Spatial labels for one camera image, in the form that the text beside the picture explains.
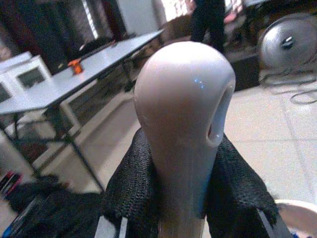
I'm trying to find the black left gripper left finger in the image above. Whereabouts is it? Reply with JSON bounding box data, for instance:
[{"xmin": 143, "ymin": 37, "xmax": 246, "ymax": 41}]
[{"xmin": 103, "ymin": 128, "xmax": 162, "ymax": 238}]

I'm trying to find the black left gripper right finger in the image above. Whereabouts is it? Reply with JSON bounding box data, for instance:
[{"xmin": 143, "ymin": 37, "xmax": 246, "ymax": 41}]
[{"xmin": 205, "ymin": 133, "xmax": 278, "ymax": 238}]

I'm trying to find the black bag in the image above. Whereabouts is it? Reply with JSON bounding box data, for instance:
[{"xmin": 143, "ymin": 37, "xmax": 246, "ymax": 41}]
[{"xmin": 0, "ymin": 173, "xmax": 106, "ymax": 238}]

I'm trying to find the grey folding table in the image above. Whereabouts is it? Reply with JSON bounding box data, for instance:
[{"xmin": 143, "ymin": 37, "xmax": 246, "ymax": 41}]
[{"xmin": 0, "ymin": 29, "xmax": 166, "ymax": 193}]

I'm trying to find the black low cabinet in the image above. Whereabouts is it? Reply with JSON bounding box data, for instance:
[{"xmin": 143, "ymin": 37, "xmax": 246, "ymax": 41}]
[{"xmin": 222, "ymin": 52, "xmax": 261, "ymax": 92}]

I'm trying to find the orange tool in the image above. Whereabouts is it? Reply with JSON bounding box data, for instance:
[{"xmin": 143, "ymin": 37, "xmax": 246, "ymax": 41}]
[{"xmin": 67, "ymin": 59, "xmax": 84, "ymax": 75}]

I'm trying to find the white cabinet with glass doors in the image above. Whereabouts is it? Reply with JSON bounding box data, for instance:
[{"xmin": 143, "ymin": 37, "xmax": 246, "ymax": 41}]
[{"xmin": 0, "ymin": 51, "xmax": 53, "ymax": 103}]

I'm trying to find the silver round fan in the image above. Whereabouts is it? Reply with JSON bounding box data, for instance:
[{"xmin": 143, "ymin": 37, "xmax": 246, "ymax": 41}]
[{"xmin": 257, "ymin": 12, "xmax": 317, "ymax": 76}]

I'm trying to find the person in black clothes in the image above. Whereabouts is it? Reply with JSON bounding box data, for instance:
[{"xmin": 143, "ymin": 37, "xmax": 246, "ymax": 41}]
[{"xmin": 190, "ymin": 0, "xmax": 226, "ymax": 53}]

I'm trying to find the black floor cable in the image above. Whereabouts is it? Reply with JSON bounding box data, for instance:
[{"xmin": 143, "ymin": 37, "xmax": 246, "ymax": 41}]
[{"xmin": 260, "ymin": 70, "xmax": 317, "ymax": 106}]

